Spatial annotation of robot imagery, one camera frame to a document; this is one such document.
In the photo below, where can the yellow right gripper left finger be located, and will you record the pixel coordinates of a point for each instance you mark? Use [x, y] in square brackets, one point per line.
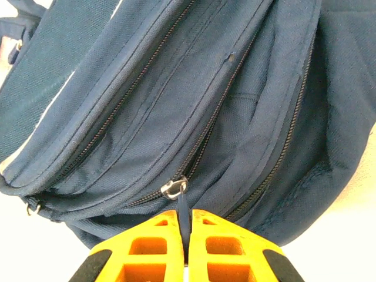
[147, 249]

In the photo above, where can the navy blue backpack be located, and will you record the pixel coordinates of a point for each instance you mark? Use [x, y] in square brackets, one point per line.
[176, 102]

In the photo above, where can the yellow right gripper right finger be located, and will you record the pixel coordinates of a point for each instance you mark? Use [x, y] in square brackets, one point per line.
[226, 249]

